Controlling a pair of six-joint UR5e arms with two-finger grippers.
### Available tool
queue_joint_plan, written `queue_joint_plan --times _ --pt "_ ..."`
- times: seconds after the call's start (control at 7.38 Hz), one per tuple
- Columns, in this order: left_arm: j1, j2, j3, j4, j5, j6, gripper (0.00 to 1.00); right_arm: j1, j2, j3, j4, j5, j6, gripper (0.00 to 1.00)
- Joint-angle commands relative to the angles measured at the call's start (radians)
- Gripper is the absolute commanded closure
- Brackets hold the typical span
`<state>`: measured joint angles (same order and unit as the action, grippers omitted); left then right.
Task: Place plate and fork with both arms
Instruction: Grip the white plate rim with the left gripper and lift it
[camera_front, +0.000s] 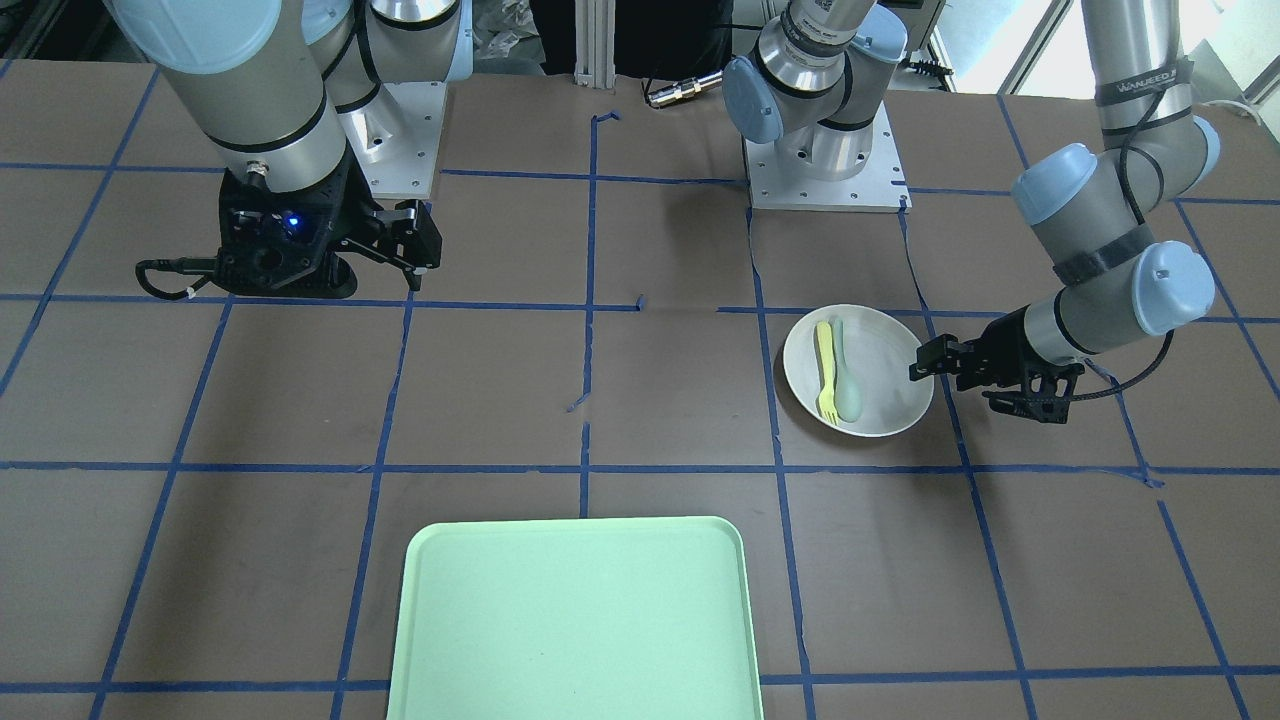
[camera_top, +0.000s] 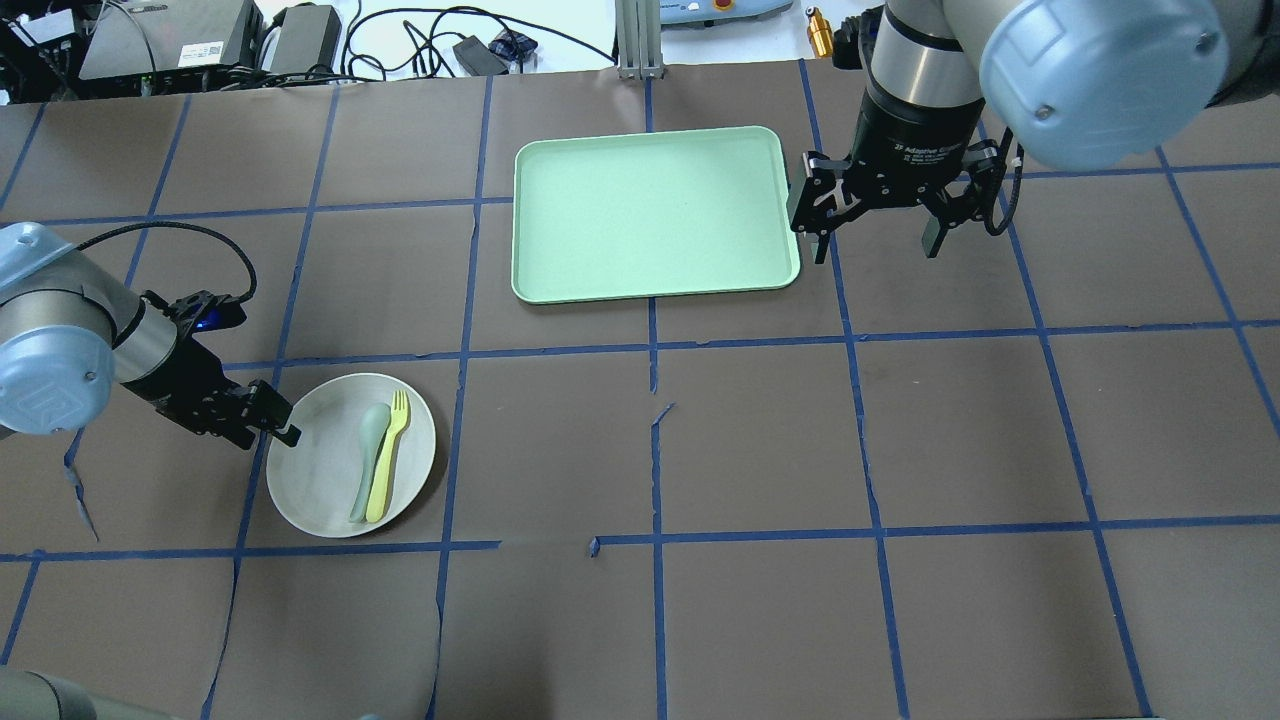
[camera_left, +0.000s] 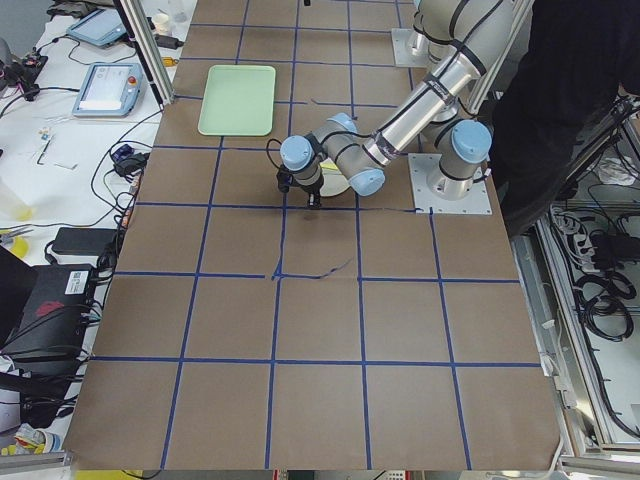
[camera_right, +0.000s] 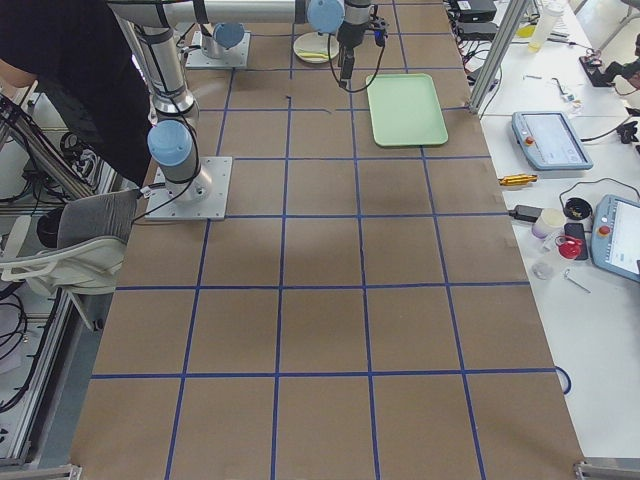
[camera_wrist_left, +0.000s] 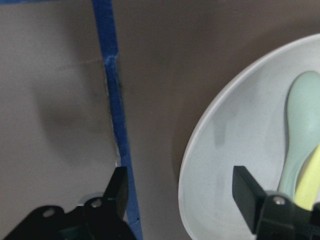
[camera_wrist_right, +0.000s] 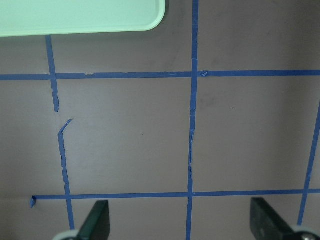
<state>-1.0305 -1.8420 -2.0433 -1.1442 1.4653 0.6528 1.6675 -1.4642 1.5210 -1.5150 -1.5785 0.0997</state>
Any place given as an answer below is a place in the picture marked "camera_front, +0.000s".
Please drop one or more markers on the pale green spoon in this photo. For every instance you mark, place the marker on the pale green spoon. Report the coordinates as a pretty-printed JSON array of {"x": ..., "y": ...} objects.
[{"x": 848, "y": 399}]

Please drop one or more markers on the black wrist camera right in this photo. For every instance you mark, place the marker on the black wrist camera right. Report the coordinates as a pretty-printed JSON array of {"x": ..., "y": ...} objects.
[{"x": 263, "y": 255}]

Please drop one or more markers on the white round plate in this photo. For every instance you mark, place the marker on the white round plate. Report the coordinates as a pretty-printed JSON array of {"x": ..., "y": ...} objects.
[{"x": 878, "y": 352}]

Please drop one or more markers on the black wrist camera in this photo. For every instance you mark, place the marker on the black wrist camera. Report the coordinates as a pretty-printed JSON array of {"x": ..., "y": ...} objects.
[
  {"x": 263, "y": 255},
  {"x": 1041, "y": 396}
]

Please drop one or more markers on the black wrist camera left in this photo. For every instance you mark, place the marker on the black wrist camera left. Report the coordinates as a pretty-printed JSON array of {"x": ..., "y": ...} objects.
[{"x": 1041, "y": 396}]

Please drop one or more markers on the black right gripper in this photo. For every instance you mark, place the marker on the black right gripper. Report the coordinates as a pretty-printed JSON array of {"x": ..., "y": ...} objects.
[{"x": 352, "y": 212}]

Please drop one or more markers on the mint green tray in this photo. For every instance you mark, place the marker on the mint green tray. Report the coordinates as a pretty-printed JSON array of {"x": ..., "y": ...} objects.
[{"x": 623, "y": 618}]

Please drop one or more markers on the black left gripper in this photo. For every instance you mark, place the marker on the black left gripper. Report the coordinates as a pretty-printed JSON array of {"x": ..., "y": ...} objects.
[{"x": 1003, "y": 344}]

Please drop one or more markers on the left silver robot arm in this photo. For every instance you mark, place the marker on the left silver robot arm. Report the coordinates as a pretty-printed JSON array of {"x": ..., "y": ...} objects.
[{"x": 819, "y": 70}]

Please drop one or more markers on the yellow plastic fork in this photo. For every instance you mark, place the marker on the yellow plastic fork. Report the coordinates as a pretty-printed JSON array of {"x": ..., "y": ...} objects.
[{"x": 827, "y": 366}]

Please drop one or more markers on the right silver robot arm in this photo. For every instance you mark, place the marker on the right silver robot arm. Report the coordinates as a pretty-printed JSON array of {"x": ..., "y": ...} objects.
[{"x": 296, "y": 97}]

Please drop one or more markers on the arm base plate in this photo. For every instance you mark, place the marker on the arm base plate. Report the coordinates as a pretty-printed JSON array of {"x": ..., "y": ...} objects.
[
  {"x": 821, "y": 169},
  {"x": 396, "y": 138}
]

